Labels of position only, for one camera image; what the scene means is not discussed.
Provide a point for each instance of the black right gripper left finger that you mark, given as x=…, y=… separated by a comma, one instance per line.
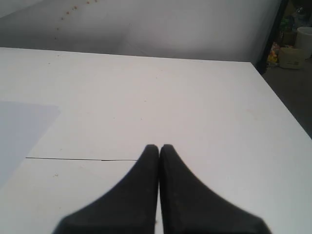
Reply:
x=128, y=208

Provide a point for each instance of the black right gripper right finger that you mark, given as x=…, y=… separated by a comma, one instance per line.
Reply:
x=189, y=207

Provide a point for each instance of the white paper sheet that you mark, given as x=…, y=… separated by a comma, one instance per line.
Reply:
x=21, y=127

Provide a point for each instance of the yellow toy clutter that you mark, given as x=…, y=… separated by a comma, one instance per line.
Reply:
x=272, y=59

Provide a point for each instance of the beige cardboard box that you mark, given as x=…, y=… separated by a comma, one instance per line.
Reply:
x=291, y=58

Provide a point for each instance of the white plastic bucket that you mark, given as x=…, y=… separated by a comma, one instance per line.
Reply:
x=304, y=41

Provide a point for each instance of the black vertical frame post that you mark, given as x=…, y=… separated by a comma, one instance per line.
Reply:
x=262, y=63

